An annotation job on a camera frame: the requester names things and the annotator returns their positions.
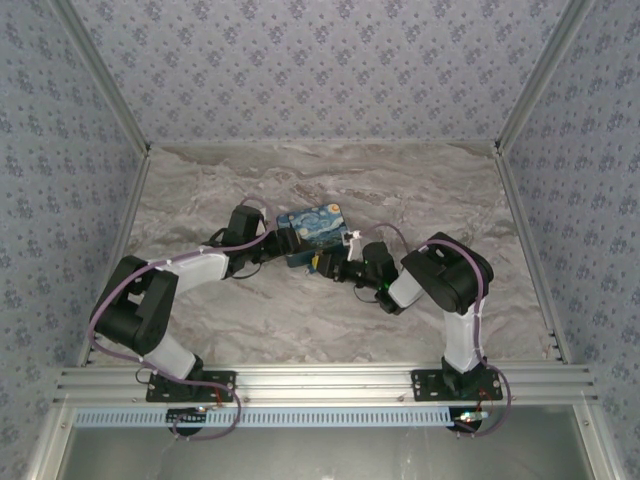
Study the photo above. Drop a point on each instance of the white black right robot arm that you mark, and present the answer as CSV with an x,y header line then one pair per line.
x,y
460,340

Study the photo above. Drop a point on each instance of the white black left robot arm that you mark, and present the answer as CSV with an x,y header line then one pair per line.
x,y
200,267

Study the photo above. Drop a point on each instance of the starry night print tin box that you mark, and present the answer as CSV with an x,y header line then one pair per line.
x,y
320,227

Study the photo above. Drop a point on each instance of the small black controller board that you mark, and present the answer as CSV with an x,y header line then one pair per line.
x,y
187,416
467,419

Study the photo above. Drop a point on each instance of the grey metal sheet panel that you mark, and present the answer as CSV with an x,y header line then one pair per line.
x,y
320,455

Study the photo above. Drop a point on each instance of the aluminium mounting rail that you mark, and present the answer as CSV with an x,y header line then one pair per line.
x,y
320,382

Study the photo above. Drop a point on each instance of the aluminium table edge rail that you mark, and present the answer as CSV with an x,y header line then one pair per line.
x,y
527,240
127,220

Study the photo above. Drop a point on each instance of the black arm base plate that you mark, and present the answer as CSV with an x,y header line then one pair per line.
x,y
425,386
220,386

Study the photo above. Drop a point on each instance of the aluminium frame post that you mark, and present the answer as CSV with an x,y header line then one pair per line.
x,y
545,75
100,75

